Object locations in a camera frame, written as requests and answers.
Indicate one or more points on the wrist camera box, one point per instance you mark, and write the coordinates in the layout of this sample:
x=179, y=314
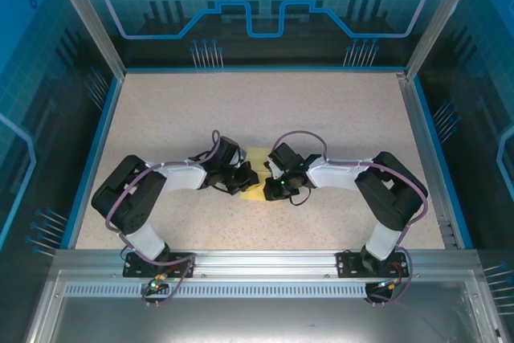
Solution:
x=242, y=152
x=274, y=168

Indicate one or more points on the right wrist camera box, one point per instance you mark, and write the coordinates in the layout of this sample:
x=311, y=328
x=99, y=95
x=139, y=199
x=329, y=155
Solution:
x=274, y=168

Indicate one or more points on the aluminium frame post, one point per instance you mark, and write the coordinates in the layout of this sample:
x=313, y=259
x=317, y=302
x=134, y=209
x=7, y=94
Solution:
x=86, y=17
x=441, y=17

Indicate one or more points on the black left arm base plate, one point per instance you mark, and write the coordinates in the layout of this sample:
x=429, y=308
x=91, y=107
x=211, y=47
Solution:
x=130, y=270

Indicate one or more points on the silver metal front tray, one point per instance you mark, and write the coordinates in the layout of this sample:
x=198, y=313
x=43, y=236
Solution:
x=257, y=321

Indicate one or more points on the blue table edge strip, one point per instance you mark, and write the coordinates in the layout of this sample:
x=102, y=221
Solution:
x=92, y=166
x=445, y=166

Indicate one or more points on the aluminium mounting rail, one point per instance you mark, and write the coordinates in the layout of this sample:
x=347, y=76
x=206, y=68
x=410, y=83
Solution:
x=265, y=262

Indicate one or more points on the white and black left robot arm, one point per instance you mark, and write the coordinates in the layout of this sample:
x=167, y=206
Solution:
x=180, y=178

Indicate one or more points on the yellow cloth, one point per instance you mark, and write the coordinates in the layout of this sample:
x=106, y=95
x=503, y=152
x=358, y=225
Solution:
x=253, y=195

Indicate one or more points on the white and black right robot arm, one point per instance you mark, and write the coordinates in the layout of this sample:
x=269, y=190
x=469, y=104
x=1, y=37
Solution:
x=337, y=176

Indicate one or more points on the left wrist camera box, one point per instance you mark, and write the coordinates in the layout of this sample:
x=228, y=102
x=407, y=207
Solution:
x=242, y=152

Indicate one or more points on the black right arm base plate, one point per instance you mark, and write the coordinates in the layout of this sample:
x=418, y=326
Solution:
x=346, y=266

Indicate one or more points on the aluminium side rail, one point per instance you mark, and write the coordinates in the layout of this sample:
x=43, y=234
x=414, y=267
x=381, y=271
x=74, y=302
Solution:
x=425, y=158

